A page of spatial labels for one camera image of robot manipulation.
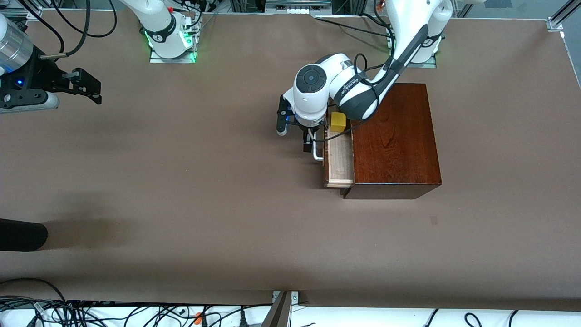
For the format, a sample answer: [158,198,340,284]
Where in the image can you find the wooden drawer with white handle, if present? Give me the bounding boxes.
[309,111,355,189]

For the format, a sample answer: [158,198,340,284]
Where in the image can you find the dark brown wooden cabinet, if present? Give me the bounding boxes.
[341,83,442,200]

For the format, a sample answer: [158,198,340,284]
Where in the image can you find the brown paper table cover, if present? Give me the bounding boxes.
[0,9,581,312]

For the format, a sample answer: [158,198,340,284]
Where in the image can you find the white power strip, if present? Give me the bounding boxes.
[266,0,332,15]

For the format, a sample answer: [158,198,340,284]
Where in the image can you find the black ribbed cylinder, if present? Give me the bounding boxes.
[0,218,49,252]

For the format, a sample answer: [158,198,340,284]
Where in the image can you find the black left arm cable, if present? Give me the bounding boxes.
[313,54,395,144]

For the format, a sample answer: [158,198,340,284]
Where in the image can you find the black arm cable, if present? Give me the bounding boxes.
[18,0,118,59]
[313,54,395,144]

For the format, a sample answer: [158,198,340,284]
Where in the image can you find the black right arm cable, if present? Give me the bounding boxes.
[18,0,118,59]

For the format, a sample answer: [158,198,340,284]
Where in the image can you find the aluminium right arm base plate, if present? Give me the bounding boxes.
[149,45,197,64]

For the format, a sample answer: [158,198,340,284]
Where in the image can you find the long black base cable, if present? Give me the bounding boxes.
[316,16,392,39]

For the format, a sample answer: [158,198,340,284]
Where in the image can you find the aluminium post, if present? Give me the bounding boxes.
[261,291,292,327]

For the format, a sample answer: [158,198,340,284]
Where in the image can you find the black looping floor cable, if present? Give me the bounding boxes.
[0,278,69,314]

